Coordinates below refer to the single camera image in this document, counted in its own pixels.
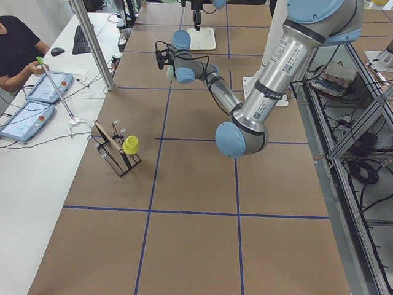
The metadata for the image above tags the lower teach pendant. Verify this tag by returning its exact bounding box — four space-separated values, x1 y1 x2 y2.
1 100 55 142

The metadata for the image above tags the teach pendant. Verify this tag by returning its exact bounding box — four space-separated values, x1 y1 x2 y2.
1 100 55 142
26 71 74 104

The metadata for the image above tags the black wire cup rack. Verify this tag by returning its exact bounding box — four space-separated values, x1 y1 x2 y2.
90 120 142 178

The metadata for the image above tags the purple rod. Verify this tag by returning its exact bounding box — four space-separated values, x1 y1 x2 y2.
36 56 76 120

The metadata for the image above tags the yellow cup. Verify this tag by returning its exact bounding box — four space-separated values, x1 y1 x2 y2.
122 135 139 155

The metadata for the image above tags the person in black shirt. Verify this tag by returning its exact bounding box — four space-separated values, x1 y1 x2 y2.
1 15 49 93

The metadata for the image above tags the pale green cup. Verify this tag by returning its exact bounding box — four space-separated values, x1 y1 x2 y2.
166 65 176 81

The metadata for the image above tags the computer mouse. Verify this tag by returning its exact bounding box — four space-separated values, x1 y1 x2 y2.
50 47 65 57

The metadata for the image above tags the white curved plastic strip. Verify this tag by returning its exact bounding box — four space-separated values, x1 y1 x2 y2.
67 118 93 138

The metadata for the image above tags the aluminium frame post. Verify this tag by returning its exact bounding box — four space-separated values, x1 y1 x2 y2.
69 0 114 90

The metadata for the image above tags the black keyboard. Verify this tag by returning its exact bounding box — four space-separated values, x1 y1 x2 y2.
72 25 90 55

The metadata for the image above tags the camera cable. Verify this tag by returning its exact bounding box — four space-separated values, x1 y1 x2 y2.
154 40 211 66

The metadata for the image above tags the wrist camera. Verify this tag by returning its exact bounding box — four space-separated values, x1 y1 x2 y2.
155 49 172 70

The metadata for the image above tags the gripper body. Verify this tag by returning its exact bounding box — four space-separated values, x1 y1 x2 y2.
193 10 201 26

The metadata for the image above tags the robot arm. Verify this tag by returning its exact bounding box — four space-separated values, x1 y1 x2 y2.
178 0 227 31
168 1 364 158

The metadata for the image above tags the stack of books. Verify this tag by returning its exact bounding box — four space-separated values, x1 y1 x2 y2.
311 61 357 97

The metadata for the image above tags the upper teach pendant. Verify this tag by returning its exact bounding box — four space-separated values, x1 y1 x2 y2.
26 71 74 104

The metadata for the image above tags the cream bear tray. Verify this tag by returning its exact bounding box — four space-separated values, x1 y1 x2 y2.
186 27 216 51

